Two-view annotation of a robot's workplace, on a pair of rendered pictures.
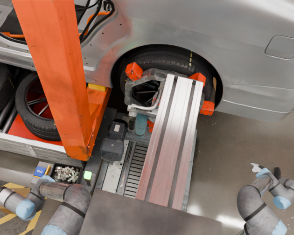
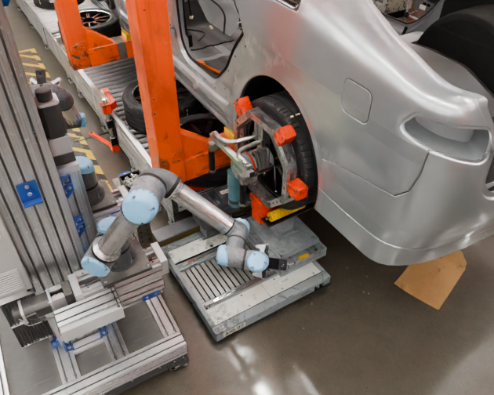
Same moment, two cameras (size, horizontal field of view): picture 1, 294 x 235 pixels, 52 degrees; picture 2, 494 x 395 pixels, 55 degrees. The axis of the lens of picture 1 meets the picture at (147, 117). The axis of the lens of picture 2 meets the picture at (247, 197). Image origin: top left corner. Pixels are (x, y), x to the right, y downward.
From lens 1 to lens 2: 1.83 m
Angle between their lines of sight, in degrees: 39
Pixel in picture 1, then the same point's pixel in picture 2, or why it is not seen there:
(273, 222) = (142, 186)
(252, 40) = (328, 82)
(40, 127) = not seen: hidden behind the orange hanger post
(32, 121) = not seen: hidden behind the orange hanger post
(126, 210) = not seen: outside the picture
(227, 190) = (298, 366)
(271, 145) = (426, 375)
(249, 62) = (332, 121)
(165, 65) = (269, 107)
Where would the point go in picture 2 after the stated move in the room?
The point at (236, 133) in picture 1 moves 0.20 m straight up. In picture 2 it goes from (386, 322) to (393, 302)
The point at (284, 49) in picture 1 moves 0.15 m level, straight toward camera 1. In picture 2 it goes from (357, 103) to (321, 106)
